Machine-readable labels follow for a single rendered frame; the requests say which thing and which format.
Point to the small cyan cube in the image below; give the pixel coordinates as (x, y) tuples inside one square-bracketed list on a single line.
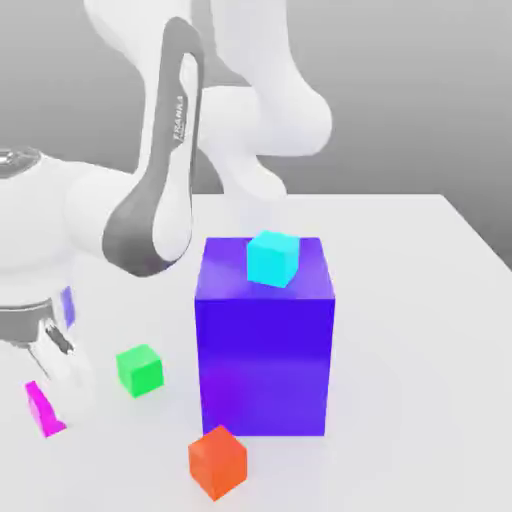
[(272, 260)]

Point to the large blue box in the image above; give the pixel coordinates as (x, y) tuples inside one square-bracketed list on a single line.
[(264, 360)]

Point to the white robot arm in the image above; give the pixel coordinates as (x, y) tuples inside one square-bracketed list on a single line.
[(236, 120)]

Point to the small magenta cube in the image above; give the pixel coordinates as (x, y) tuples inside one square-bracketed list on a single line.
[(44, 416)]

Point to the small green cube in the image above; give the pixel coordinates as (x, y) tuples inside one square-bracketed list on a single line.
[(140, 372)]

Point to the small orange cube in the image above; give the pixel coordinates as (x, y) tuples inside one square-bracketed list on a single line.
[(218, 464)]

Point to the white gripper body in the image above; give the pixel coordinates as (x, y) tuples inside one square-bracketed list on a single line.
[(74, 390)]

